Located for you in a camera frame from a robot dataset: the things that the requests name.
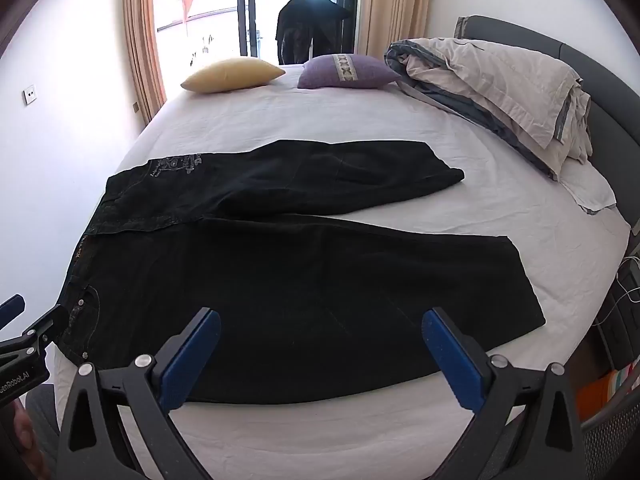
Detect grey mesh basket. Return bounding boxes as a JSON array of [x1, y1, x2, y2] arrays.
[[580, 385, 640, 480]]

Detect balcony railing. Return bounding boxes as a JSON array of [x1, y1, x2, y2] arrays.
[[155, 0, 238, 31]]

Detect dark bedside table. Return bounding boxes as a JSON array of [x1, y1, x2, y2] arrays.
[[590, 260, 640, 376]]

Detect black sliding door frame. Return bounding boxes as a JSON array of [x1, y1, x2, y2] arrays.
[[235, 0, 362, 58]]

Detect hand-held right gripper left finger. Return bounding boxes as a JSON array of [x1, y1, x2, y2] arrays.
[[56, 306, 222, 480]]

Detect white cable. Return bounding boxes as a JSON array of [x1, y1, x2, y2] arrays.
[[597, 255, 640, 326]]

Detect beige curtain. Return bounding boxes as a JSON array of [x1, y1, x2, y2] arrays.
[[357, 0, 432, 58], [122, 0, 168, 126]]

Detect dark clothes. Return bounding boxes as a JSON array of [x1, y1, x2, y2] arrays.
[[275, 0, 352, 66]]

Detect bed with white sheet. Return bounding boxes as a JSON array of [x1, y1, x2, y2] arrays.
[[52, 67, 632, 480]]

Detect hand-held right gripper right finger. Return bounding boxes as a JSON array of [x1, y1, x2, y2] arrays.
[[421, 306, 586, 480]]

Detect orange striped item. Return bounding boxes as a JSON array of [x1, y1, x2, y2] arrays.
[[575, 367, 628, 422]]

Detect yellow pillow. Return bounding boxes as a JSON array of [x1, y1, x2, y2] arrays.
[[180, 57, 286, 94]]

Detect black pants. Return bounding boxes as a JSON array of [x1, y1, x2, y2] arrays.
[[59, 139, 547, 407]]

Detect folded beige grey duvet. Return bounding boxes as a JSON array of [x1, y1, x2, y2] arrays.
[[384, 36, 593, 182]]

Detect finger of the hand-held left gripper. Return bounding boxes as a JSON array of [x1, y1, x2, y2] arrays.
[[0, 294, 26, 331], [22, 305, 69, 360]]

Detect purple patterned pillow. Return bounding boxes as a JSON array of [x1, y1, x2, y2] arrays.
[[297, 53, 402, 90]]

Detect person's left hand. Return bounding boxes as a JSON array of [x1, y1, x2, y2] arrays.
[[0, 400, 40, 480]]

